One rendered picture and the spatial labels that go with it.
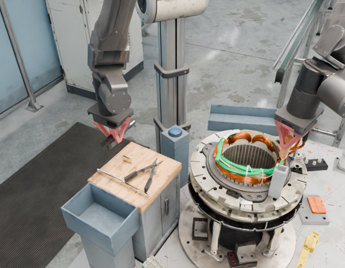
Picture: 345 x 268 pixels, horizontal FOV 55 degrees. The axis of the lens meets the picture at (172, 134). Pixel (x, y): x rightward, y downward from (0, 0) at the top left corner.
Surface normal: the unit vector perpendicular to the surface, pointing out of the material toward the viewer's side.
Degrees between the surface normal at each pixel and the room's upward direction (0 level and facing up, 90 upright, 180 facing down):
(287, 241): 0
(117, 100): 91
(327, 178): 0
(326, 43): 55
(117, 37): 117
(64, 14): 90
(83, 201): 90
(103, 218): 0
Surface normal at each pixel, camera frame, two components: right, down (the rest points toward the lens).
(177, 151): 0.67, 0.46
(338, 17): -0.75, -0.22
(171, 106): 0.43, 0.56
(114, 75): 0.19, -0.76
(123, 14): 0.31, 0.87
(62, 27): -0.47, 0.55
